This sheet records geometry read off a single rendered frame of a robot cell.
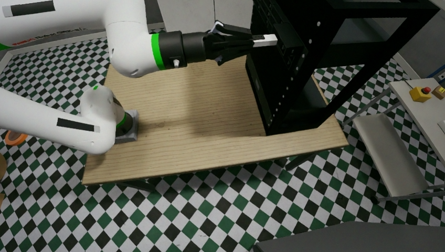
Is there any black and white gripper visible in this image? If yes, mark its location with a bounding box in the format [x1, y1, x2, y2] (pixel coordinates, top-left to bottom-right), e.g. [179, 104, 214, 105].
[183, 20, 278, 66]

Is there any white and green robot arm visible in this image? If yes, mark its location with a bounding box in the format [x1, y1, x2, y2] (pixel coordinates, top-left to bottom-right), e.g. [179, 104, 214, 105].
[0, 0, 187, 155]

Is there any black server rack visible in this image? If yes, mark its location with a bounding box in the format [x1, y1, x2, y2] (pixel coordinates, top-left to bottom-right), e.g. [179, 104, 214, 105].
[245, 0, 441, 136]

